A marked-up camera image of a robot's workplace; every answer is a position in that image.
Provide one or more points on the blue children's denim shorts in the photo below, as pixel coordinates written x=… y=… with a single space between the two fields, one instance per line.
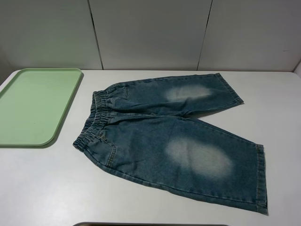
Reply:
x=149 y=132

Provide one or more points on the light green plastic tray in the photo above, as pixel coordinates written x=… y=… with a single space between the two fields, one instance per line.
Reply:
x=33 y=104

